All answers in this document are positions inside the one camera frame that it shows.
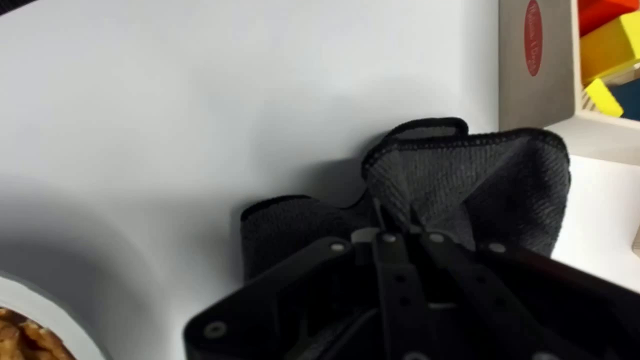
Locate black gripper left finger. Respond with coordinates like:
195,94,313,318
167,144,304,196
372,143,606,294
182,225,436,360

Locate dark grey towel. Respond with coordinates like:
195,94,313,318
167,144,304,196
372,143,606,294
238,117,573,283

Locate brown pretzel crisps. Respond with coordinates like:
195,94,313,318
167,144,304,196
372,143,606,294
0,306,76,360

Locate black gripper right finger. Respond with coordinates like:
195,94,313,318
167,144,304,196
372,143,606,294
405,222,640,360

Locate blue wooden block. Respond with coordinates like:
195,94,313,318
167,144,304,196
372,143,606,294
607,63,640,124

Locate red wooden block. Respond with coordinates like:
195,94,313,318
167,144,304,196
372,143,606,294
578,0,640,37

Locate white ceramic bowl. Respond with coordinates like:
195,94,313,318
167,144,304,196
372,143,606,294
0,275,108,360

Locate wooden block tray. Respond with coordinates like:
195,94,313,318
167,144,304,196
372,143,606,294
497,0,640,169

